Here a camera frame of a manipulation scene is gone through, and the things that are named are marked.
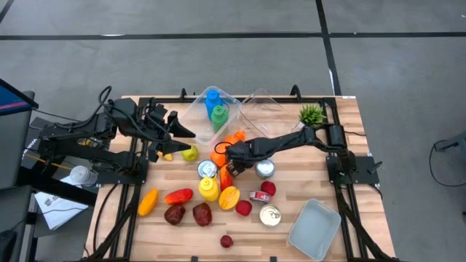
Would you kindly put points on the green plastic bottle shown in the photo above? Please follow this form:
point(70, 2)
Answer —
point(219, 118)

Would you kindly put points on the orange-yellow toy mango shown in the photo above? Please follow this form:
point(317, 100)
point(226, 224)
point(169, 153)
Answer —
point(148, 202)

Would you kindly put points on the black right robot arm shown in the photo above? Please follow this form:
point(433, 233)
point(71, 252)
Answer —
point(287, 140)

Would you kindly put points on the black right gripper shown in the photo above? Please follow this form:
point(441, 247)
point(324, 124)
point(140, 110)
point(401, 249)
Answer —
point(242, 152)

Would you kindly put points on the white paper sheet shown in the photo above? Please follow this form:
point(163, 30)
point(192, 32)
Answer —
point(60, 214)

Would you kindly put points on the small green potted plant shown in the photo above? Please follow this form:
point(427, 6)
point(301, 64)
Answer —
point(312, 114)

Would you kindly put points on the red toy apple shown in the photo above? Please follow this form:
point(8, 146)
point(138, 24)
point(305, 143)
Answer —
point(243, 208)
point(268, 188)

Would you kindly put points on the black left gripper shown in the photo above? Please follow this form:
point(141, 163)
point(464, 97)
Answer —
point(156, 127)

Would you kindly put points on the blue computer screen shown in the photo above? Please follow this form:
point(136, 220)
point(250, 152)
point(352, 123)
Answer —
point(11, 100)

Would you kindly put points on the dark red toy fruit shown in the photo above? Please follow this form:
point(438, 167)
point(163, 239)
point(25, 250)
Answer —
point(202, 214)
point(174, 214)

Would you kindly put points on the green toy apple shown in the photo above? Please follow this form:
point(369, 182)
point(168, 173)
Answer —
point(190, 155)

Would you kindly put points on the shallow clear plastic bin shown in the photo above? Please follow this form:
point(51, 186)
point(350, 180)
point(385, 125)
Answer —
point(267, 116)

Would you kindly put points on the deep clear plastic bin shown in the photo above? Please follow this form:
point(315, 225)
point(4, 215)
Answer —
point(234, 109)

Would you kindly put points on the toy pomegranate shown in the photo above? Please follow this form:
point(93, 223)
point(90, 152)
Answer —
point(226, 241)

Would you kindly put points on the black aluminium table frame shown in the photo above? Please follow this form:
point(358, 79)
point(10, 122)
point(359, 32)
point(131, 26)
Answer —
point(316, 99)

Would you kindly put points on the orange plastic bottle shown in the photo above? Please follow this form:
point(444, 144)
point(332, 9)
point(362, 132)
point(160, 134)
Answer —
point(217, 159)

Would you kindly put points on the clear plastic water bottle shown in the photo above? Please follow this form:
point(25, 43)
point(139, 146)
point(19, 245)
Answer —
point(83, 175)

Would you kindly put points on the black stand with white lettering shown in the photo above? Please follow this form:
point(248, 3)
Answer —
point(54, 187)

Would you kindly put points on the yellow toy pear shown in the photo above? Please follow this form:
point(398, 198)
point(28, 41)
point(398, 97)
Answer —
point(167, 157)

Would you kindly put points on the red tin can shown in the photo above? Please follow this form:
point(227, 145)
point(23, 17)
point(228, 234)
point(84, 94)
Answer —
point(259, 197)

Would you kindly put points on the red and yellow toy mango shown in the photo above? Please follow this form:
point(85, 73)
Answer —
point(225, 182)

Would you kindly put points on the silver tin can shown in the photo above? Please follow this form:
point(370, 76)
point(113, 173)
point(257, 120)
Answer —
point(207, 169)
point(265, 168)

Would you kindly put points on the yellow toy starfruit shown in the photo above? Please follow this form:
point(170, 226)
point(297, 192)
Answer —
point(228, 198)

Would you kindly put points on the grey rectangular tray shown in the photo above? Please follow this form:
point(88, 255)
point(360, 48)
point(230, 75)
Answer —
point(315, 231)

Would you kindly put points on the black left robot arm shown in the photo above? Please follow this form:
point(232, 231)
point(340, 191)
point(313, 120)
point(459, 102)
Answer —
point(102, 155)

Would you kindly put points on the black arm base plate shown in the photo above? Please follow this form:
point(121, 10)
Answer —
point(367, 178)
point(140, 178)

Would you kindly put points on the red elongated toy fruit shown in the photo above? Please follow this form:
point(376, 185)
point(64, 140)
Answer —
point(178, 197)

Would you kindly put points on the yellow plastic bottle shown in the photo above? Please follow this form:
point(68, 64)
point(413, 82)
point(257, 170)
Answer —
point(208, 191)

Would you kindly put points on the gold-lidded tin can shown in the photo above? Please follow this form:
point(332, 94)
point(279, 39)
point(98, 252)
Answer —
point(270, 215)

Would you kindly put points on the blue plastic bottle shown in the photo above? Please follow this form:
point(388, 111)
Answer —
point(213, 102)

